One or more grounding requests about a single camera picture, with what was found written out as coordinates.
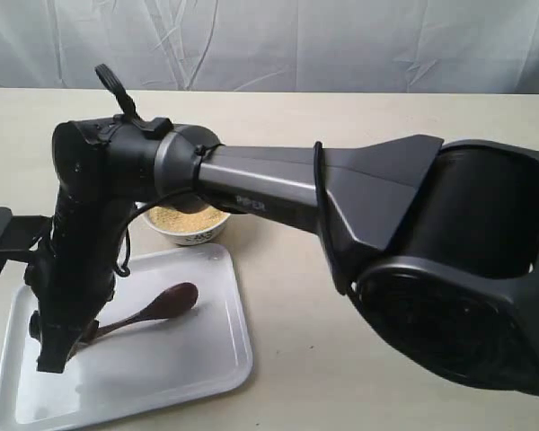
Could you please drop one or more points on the dark brown wooden spoon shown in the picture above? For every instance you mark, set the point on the dark brown wooden spoon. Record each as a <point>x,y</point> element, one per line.
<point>172,303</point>

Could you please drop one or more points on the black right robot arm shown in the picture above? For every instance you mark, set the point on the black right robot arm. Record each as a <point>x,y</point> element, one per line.
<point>436,245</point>

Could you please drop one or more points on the white backdrop curtain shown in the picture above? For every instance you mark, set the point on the white backdrop curtain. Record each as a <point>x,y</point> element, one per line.
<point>274,46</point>

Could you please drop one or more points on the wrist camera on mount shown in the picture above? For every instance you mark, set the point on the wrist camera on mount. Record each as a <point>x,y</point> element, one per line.
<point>18,234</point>

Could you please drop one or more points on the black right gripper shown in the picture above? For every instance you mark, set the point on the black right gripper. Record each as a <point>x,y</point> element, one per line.
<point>73,275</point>

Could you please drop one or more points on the white rectangular tray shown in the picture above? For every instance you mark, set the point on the white rectangular tray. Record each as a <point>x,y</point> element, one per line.
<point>140,368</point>

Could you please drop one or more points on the white bowl of yellow grain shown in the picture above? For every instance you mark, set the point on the white bowl of yellow grain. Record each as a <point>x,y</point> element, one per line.
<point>187,229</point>

